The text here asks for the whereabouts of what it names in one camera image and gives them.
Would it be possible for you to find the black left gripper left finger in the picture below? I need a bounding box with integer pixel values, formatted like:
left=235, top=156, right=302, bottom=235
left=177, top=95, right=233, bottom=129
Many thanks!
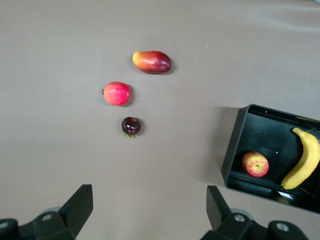
left=0, top=184, right=94, bottom=240

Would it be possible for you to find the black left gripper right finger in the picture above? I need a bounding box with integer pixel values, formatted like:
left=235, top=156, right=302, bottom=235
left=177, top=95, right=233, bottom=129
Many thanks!
left=199, top=185, right=310, bottom=240

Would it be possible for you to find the red yellow striped apple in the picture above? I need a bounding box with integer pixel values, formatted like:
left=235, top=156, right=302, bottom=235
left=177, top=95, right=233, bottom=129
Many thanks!
left=241, top=150, right=270, bottom=179

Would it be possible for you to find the black plastic box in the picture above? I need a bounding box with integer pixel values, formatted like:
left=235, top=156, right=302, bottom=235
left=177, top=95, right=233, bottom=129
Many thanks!
left=220, top=103, right=320, bottom=215

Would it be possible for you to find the yellow banana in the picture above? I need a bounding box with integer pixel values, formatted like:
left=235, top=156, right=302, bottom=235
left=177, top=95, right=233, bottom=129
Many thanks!
left=280, top=127, right=320, bottom=191

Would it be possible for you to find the dark purple mangosteen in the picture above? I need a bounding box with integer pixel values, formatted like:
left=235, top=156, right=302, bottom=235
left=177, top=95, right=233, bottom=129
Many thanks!
left=121, top=116, right=142, bottom=139

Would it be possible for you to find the round red fruit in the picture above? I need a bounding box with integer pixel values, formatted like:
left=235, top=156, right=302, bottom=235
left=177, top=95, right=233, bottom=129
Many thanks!
left=101, top=81, right=132, bottom=107

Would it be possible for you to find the red yellow mango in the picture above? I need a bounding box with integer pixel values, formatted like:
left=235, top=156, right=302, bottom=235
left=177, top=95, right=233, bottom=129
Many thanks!
left=132, top=50, right=173, bottom=75

